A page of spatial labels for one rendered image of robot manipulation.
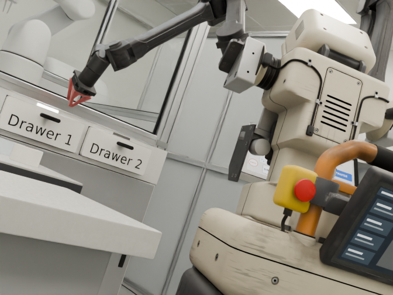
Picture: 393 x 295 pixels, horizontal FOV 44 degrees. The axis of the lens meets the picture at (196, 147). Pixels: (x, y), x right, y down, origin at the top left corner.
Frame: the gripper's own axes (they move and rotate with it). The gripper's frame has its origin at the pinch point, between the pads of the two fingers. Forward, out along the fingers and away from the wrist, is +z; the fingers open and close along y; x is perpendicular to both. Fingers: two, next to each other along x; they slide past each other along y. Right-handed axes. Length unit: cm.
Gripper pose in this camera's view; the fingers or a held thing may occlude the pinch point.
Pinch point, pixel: (70, 101)
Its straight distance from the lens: 169.5
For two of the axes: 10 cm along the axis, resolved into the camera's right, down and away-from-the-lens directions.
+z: -6.3, 6.9, 3.5
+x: -6.9, -3.0, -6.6
